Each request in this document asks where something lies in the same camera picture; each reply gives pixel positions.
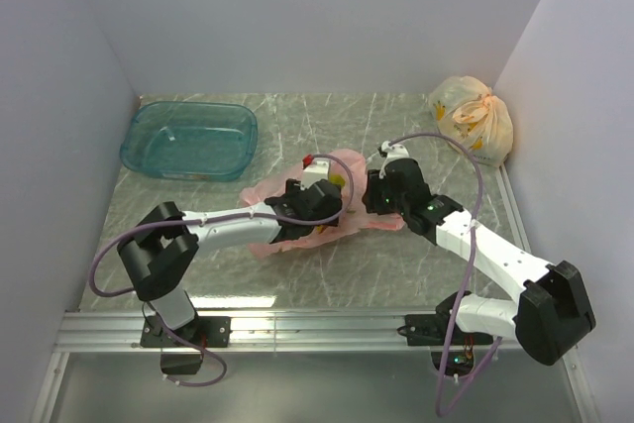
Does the green pear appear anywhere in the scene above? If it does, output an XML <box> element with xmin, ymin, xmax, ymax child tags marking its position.
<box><xmin>329</xmin><ymin>174</ymin><xmax>346</xmax><ymax>188</ymax></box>

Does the pink plastic bag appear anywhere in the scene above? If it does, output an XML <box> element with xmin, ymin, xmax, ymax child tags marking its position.
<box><xmin>240</xmin><ymin>149</ymin><xmax>404</xmax><ymax>259</ymax></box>

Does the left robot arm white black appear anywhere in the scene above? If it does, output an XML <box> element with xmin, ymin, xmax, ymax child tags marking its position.
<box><xmin>117</xmin><ymin>179</ymin><xmax>343</xmax><ymax>346</ymax></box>

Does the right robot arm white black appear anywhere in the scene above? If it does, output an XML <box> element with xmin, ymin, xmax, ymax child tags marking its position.
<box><xmin>362</xmin><ymin>159</ymin><xmax>596</xmax><ymax>366</ymax></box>

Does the orange knotted plastic bag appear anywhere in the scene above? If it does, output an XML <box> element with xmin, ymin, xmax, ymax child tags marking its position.
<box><xmin>427</xmin><ymin>76</ymin><xmax>514</xmax><ymax>167</ymax></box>

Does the teal transparent plastic basin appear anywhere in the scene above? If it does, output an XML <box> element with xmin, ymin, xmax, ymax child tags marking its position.
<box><xmin>120</xmin><ymin>101</ymin><xmax>259</xmax><ymax>182</ymax></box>

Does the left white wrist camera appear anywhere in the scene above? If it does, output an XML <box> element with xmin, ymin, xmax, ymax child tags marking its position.
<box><xmin>300</xmin><ymin>155</ymin><xmax>331</xmax><ymax>189</ymax></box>

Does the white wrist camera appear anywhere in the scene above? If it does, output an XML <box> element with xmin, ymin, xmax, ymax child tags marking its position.
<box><xmin>378</xmin><ymin>141</ymin><xmax>410</xmax><ymax>179</ymax></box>
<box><xmin>300</xmin><ymin>155</ymin><xmax>331</xmax><ymax>189</ymax></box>

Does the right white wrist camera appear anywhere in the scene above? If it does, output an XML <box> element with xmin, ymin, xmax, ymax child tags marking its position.
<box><xmin>378</xmin><ymin>141</ymin><xmax>410</xmax><ymax>179</ymax></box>

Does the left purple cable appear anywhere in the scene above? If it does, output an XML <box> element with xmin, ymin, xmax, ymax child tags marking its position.
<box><xmin>88</xmin><ymin>153</ymin><xmax>358</xmax><ymax>298</ymax></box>

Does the purple cable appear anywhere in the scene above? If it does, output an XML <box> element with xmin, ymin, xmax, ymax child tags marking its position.
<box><xmin>388</xmin><ymin>133</ymin><xmax>504</xmax><ymax>418</ymax></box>
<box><xmin>88</xmin><ymin>153</ymin><xmax>358</xmax><ymax>298</ymax></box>

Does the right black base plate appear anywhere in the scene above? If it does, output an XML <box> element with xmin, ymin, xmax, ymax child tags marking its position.
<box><xmin>395</xmin><ymin>312</ymin><xmax>476</xmax><ymax>348</ymax></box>

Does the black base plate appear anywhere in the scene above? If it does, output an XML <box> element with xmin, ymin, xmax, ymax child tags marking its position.
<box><xmin>140</xmin><ymin>315</ymin><xmax>231</xmax><ymax>348</ymax></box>
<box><xmin>395</xmin><ymin>312</ymin><xmax>476</xmax><ymax>348</ymax></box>

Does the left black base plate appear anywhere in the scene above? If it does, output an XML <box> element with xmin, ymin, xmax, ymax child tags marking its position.
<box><xmin>140</xmin><ymin>315</ymin><xmax>231</xmax><ymax>348</ymax></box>

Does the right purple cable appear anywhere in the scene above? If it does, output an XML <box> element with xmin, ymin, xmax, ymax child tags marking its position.
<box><xmin>388</xmin><ymin>133</ymin><xmax>504</xmax><ymax>418</ymax></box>

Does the black box under rail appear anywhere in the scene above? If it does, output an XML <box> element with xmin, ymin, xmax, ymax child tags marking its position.
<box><xmin>159</xmin><ymin>353</ymin><xmax>203</xmax><ymax>376</ymax></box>

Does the aluminium mounting rail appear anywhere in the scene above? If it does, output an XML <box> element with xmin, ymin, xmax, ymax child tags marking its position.
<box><xmin>53</xmin><ymin>308</ymin><xmax>425</xmax><ymax>353</ymax></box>

